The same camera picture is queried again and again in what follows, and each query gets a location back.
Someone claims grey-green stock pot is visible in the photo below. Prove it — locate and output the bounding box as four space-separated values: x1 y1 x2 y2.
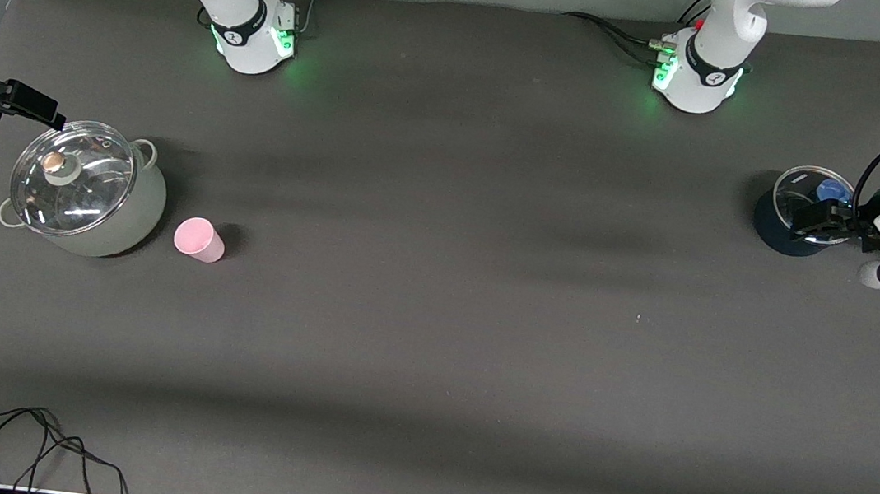
0 113 175 265

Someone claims pink plastic cup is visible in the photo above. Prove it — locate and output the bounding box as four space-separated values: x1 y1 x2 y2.
172 215 229 265

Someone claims dark blue saucepan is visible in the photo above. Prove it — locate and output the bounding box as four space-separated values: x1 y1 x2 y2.
750 161 872 264

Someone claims glass lid with beige knob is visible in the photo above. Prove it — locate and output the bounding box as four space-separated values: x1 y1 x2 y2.
5 114 141 244

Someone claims glass lid with blue knob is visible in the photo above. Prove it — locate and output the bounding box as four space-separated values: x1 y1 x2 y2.
768 162 862 249

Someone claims dark grey table mat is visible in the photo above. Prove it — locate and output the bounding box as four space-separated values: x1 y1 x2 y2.
0 0 880 494

